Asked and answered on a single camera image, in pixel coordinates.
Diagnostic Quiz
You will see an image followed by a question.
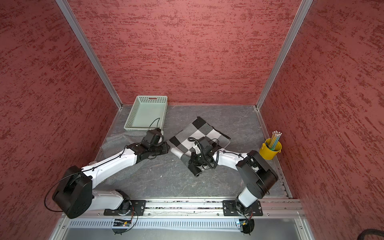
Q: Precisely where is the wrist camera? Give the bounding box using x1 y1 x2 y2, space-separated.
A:
196 137 218 156
141 128 164 149

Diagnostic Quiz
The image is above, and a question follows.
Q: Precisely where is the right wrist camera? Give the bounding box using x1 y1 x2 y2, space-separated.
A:
196 137 218 156

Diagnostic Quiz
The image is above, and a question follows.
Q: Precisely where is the yellow pencil bucket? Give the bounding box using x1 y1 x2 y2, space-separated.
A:
259 139 283 160

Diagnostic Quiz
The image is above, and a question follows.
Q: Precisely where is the corner aluminium post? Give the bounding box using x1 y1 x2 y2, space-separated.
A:
56 0 124 110
256 0 313 111

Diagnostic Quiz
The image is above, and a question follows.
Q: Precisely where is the pale green plastic basket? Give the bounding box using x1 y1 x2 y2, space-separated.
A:
124 96 168 131

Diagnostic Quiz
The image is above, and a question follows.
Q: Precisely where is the colored pencils bundle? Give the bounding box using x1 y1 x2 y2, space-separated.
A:
268 131 282 151

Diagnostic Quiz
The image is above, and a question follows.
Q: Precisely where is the grey cloth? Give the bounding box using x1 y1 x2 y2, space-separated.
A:
93 131 149 191

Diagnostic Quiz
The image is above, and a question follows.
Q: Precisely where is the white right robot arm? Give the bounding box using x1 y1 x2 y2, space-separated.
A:
190 149 279 215

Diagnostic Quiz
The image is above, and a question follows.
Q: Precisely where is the right corner aluminium post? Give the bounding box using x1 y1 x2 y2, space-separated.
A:
256 0 313 111

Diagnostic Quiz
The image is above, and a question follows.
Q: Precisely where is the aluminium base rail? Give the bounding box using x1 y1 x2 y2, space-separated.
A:
64 197 307 220

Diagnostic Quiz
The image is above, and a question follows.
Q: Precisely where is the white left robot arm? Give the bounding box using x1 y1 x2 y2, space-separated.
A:
52 142 171 219

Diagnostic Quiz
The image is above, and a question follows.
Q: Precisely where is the left corner aluminium post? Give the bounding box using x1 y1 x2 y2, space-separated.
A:
56 0 124 110

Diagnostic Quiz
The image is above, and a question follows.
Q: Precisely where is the black white checkered scarf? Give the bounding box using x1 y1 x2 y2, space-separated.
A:
170 117 231 177

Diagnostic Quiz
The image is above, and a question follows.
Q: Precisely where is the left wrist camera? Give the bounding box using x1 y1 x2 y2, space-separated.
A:
141 128 164 149

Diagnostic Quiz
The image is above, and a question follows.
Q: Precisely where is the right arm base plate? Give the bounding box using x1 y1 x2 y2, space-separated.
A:
222 200 263 217

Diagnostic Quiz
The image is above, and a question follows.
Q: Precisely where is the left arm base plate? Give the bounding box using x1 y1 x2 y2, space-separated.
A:
104 200 147 217

